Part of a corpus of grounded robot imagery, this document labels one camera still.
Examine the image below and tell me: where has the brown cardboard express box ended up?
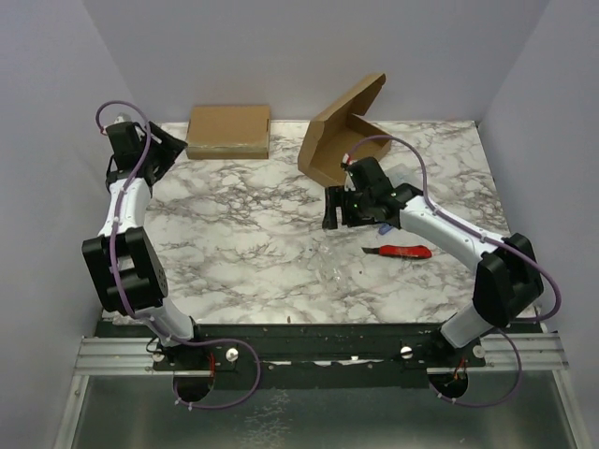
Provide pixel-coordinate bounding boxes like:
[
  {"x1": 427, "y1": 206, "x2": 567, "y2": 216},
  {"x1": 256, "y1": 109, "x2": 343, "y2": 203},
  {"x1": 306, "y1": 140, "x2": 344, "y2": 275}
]
[{"x1": 298, "y1": 73, "x2": 391, "y2": 187}]

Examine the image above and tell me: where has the red black utility knife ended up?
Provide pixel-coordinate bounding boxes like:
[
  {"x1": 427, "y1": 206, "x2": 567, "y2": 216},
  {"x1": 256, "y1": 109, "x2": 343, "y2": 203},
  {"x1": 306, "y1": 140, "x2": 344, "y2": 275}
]
[{"x1": 362, "y1": 245, "x2": 432, "y2": 259}]

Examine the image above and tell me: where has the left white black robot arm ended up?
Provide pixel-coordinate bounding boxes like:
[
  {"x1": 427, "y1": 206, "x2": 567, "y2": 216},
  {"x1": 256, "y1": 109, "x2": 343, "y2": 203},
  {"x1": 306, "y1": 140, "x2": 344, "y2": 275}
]
[{"x1": 81, "y1": 122, "x2": 207, "y2": 369}]

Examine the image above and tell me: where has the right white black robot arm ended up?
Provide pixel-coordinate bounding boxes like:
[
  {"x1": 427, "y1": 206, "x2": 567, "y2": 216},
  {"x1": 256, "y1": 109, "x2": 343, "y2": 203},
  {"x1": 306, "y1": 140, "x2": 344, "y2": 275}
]
[{"x1": 322, "y1": 157, "x2": 544, "y2": 366}]

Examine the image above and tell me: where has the taped brown cardboard box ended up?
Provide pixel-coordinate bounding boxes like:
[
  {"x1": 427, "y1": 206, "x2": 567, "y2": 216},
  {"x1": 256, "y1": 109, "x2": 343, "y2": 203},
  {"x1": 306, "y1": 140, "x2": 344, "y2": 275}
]
[{"x1": 186, "y1": 105, "x2": 270, "y2": 160}]

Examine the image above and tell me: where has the clear plastic container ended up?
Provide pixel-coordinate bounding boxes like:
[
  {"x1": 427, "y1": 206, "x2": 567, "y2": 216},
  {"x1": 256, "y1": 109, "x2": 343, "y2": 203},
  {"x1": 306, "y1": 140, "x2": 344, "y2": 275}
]
[{"x1": 385, "y1": 164, "x2": 415, "y2": 187}]

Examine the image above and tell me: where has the clear plastic wrap piece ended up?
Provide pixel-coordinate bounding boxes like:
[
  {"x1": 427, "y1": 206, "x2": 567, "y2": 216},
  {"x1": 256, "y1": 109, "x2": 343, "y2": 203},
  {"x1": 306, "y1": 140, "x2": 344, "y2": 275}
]
[{"x1": 310, "y1": 244, "x2": 349, "y2": 295}]

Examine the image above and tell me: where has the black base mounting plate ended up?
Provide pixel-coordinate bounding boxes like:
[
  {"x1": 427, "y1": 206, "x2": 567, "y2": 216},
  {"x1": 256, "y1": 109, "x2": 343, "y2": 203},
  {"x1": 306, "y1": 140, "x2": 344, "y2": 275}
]
[{"x1": 153, "y1": 324, "x2": 485, "y2": 390}]

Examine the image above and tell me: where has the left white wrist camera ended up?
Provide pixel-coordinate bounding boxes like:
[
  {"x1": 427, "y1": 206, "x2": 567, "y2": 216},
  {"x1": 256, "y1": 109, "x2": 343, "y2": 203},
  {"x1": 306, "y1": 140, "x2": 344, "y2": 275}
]
[{"x1": 101, "y1": 112, "x2": 132, "y2": 136}]

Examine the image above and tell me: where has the aluminium frame rail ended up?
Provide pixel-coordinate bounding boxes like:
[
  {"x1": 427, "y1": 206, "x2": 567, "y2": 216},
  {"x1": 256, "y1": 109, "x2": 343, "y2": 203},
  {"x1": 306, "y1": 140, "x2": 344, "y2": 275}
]
[{"x1": 74, "y1": 333, "x2": 569, "y2": 376}]

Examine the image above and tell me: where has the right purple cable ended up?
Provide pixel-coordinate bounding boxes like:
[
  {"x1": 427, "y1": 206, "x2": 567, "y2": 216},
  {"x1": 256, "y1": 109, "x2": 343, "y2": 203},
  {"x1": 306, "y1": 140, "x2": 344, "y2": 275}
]
[{"x1": 344, "y1": 135, "x2": 562, "y2": 406}]

